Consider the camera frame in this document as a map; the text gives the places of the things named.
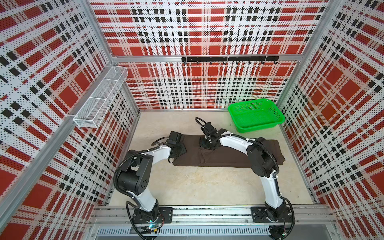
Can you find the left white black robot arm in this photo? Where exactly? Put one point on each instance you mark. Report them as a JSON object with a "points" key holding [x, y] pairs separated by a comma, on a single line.
{"points": [[132, 175]]}

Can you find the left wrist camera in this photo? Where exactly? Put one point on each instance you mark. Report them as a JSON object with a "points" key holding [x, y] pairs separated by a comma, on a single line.
{"points": [[174, 137]]}

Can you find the brown trousers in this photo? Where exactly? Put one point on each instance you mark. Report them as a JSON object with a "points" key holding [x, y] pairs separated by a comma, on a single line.
{"points": [[197, 156]]}

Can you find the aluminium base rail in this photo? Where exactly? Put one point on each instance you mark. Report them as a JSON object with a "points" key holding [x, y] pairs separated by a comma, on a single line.
{"points": [[313, 222]]}

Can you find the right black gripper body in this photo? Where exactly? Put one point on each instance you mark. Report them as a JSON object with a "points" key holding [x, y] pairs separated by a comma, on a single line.
{"points": [[206, 143]]}

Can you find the white wire mesh shelf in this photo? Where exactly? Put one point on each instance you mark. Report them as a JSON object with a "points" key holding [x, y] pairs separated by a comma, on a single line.
{"points": [[93, 111]]}

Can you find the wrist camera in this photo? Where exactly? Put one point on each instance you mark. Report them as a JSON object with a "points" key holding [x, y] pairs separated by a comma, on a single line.
{"points": [[174, 137], [208, 129]]}

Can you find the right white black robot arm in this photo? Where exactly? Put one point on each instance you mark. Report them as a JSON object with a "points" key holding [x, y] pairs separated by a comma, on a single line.
{"points": [[263, 164]]}

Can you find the green plastic basket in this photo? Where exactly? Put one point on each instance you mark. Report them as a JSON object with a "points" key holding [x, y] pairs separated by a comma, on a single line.
{"points": [[255, 115]]}

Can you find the black hook rail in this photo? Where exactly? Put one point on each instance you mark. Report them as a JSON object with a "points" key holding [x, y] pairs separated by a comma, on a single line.
{"points": [[260, 59]]}

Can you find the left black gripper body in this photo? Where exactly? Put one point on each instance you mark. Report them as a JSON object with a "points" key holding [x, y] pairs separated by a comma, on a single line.
{"points": [[180, 149]]}

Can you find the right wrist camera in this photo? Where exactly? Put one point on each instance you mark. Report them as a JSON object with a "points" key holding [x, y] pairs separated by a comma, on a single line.
{"points": [[208, 129]]}

